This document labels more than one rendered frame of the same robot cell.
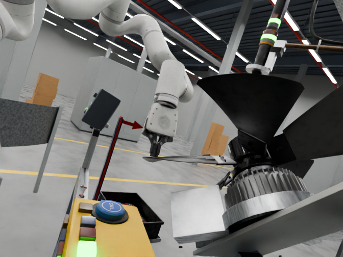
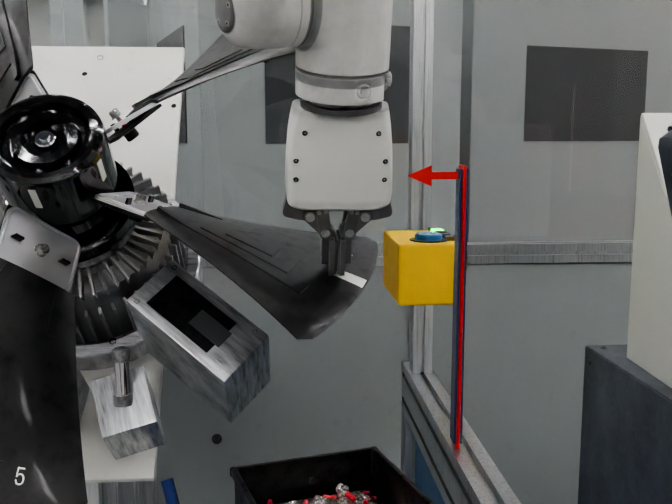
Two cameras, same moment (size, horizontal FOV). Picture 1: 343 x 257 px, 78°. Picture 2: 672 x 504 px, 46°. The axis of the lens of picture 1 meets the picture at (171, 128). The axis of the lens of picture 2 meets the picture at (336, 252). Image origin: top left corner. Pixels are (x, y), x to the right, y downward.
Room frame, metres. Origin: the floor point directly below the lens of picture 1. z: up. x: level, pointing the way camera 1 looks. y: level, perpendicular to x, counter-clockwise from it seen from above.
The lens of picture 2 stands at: (1.42, 0.27, 1.23)
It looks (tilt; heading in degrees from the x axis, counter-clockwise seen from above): 9 degrees down; 198
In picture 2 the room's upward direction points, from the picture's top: straight up
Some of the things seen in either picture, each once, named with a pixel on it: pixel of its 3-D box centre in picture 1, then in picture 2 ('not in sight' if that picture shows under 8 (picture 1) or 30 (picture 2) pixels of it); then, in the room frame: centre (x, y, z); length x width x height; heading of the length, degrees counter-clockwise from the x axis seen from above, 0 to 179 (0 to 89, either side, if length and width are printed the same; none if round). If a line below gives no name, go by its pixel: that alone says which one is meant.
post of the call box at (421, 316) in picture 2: not in sight; (421, 333); (0.25, 0.03, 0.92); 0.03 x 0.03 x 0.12; 22
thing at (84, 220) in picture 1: (88, 222); not in sight; (0.25, 0.06, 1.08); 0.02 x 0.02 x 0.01; 22
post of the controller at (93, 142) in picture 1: (91, 148); not in sight; (1.02, 0.34, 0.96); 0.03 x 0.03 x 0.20; 22
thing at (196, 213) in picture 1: (198, 213); (202, 342); (0.61, -0.16, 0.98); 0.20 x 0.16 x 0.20; 22
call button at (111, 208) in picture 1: (110, 210); (428, 238); (0.29, 0.05, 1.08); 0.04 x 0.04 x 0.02
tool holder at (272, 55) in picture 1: (265, 57); not in sight; (0.66, -0.20, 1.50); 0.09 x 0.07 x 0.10; 57
